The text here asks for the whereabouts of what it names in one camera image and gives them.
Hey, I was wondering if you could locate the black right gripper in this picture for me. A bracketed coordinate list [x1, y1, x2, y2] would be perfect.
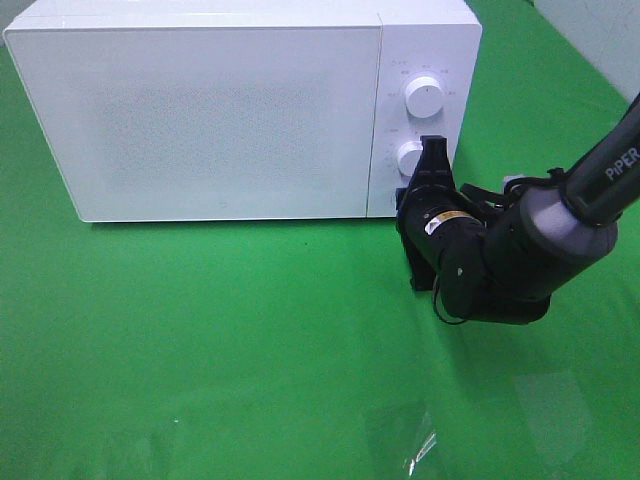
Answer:
[396, 135, 486, 291]

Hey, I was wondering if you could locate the white microwave knob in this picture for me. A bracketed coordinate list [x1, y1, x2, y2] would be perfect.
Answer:
[397, 141, 423, 178]
[404, 74, 445, 119]

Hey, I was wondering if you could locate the white microwave door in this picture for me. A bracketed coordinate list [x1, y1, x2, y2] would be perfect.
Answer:
[6, 27, 380, 222]

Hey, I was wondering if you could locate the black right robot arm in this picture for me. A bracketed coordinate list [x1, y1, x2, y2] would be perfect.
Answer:
[396, 103, 639, 325]

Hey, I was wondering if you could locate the white microwave oven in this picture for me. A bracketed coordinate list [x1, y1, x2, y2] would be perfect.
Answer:
[3, 1, 483, 223]

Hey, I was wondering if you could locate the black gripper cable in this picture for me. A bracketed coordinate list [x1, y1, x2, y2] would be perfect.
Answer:
[430, 167, 566, 326]

